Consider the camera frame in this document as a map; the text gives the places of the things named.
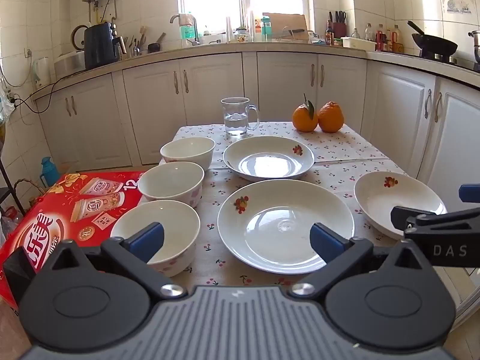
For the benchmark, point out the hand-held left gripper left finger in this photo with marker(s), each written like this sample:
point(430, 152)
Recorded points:
point(148, 240)

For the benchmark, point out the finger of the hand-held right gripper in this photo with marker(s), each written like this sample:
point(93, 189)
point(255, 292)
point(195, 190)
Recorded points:
point(423, 221)
point(470, 193)

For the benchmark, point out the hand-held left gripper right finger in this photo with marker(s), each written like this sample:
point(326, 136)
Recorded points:
point(326, 242)

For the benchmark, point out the white pink floral bowl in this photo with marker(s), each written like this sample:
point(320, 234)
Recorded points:
point(170, 182)
point(178, 228)
point(187, 150)

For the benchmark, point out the white fruit print plate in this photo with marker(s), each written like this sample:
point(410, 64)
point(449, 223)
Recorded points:
point(378, 202)
point(262, 157)
point(270, 210)

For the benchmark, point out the cherry print tablecloth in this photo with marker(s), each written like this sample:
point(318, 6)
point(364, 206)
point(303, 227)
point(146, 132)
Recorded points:
point(337, 146)

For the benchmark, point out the red printed carton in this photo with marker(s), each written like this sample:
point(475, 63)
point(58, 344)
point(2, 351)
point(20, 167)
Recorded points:
point(56, 210)

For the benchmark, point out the teal thermos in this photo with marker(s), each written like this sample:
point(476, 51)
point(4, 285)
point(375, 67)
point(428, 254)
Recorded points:
point(50, 172)

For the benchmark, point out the wicker basket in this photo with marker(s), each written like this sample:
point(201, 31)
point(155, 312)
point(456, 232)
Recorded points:
point(35, 198)

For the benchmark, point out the white kitchen cabinets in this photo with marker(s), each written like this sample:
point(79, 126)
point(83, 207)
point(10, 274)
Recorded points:
point(150, 120)

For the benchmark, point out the orange with leaf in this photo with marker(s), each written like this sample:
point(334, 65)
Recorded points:
point(304, 120)

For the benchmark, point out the bumpy orange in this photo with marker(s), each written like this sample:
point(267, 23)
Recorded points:
point(330, 118)

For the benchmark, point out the black gas stove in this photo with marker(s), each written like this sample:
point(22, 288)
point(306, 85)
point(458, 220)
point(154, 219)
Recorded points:
point(461, 61)

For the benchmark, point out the steel pot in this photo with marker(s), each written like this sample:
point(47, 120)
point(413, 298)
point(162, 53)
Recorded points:
point(476, 50)

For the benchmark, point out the clear glass mug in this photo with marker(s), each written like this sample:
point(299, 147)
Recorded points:
point(234, 120)

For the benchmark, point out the black wok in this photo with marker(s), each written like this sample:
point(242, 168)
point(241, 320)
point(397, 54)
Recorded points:
point(435, 45)

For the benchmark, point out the yellow oil bottle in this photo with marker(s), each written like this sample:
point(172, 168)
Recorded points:
point(396, 41)

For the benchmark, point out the white plastic tray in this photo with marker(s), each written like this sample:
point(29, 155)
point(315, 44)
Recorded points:
point(358, 43)

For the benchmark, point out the tall clear bottle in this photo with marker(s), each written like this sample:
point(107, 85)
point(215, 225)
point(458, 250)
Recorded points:
point(369, 33)

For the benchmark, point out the utensil holder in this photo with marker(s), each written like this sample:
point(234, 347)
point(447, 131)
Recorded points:
point(135, 49)

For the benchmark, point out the white rice cooker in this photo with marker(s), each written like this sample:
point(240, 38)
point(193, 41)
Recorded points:
point(69, 65)

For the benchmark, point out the small black pot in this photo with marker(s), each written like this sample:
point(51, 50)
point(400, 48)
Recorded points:
point(154, 47)

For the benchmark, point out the small clear bottle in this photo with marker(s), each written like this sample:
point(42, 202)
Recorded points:
point(355, 34)

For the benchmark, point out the white electric kettle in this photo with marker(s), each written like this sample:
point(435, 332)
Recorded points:
point(40, 73)

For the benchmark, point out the dark blue air fryer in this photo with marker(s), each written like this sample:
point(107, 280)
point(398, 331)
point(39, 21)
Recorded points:
point(99, 45)

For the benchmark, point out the blue plastic bag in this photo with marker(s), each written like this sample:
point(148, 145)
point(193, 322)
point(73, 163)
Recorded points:
point(317, 38)

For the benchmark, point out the dark sauce bottle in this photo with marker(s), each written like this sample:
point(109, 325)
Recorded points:
point(329, 35)

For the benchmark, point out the red knife block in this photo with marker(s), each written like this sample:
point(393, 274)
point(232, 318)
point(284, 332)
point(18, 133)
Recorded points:
point(339, 30)

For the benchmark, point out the green dish soap bottle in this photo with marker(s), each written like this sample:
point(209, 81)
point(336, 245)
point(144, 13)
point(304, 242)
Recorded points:
point(186, 32)

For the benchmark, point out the metal faucet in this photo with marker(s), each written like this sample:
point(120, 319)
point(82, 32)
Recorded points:
point(195, 30)

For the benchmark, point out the teal water bottle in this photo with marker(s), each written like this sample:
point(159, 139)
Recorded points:
point(266, 30)

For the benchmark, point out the glass jar with lid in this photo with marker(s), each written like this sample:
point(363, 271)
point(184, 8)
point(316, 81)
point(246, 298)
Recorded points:
point(242, 35)

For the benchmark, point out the wooden cutting board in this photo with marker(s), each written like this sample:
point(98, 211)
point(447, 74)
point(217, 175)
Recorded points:
point(288, 20)

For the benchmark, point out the wall sticker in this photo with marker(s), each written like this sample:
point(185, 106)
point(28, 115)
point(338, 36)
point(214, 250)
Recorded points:
point(458, 6)

